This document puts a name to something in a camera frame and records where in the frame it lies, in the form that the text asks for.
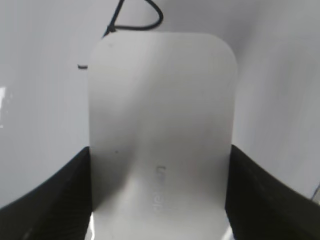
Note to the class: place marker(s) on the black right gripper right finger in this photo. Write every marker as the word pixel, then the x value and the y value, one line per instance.
pixel 260 207

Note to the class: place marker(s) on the white framed whiteboard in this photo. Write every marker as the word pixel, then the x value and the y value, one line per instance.
pixel 45 51

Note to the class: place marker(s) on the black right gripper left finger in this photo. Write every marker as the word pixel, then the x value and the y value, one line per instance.
pixel 58 209

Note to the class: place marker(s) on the white whiteboard eraser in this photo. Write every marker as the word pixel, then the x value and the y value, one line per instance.
pixel 161 113

